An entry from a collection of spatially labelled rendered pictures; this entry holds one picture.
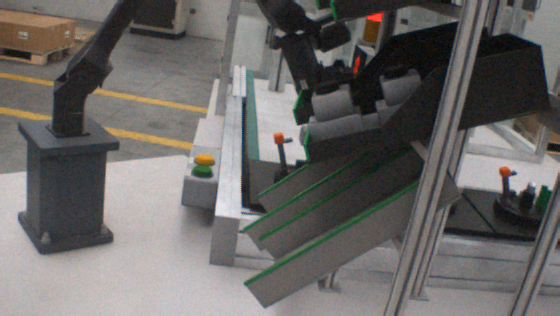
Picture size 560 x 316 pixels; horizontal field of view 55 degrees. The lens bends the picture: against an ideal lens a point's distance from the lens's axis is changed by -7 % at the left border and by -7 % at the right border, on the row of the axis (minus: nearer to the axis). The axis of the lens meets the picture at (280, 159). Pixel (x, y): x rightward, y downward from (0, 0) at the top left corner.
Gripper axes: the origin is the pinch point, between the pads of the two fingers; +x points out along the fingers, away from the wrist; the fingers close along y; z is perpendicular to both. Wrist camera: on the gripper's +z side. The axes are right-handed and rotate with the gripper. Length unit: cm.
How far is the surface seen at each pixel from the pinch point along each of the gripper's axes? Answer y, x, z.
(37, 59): 484, -21, -244
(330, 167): -22.0, 0.9, -2.3
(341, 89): -42.8, -16.5, 2.0
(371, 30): 16.9, -10.0, 17.3
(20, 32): 487, -55, -250
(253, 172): 3.7, 6.5, -17.4
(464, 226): -10.8, 27.9, 18.9
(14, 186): 4, -10, -67
